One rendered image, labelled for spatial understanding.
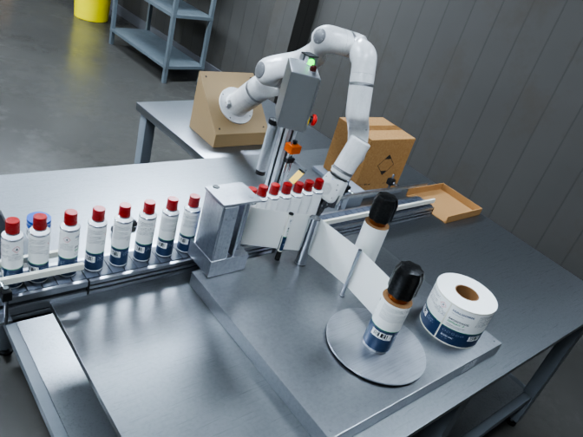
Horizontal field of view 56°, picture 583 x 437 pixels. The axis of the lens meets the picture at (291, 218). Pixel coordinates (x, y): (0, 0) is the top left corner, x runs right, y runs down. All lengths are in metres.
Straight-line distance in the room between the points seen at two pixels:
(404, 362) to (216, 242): 0.65
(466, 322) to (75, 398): 1.39
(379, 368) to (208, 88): 1.64
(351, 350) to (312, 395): 0.22
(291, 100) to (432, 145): 2.82
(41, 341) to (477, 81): 3.32
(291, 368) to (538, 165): 2.97
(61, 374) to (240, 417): 1.01
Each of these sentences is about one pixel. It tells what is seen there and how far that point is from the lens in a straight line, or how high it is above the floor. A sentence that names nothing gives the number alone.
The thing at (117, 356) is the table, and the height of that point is 0.83.
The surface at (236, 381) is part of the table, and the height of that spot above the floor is 0.83.
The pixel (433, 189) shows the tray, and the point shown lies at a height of 0.84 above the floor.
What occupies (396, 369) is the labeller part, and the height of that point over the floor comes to 0.89.
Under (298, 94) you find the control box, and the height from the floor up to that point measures 1.41.
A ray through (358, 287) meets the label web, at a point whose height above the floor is 0.95.
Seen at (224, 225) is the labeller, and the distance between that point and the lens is 1.61.
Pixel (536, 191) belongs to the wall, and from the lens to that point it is 4.17.
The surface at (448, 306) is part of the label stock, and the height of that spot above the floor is 1.01.
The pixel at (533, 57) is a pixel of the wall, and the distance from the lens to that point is 4.14.
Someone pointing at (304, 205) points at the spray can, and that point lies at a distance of 2.00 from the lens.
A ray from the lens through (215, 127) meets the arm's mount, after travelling 2.64.
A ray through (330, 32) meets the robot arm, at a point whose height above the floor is 1.55.
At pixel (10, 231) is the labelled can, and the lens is 1.50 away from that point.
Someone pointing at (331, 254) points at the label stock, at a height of 0.98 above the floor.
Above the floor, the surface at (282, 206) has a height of 1.00.
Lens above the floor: 1.93
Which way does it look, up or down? 29 degrees down
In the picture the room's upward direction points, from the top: 17 degrees clockwise
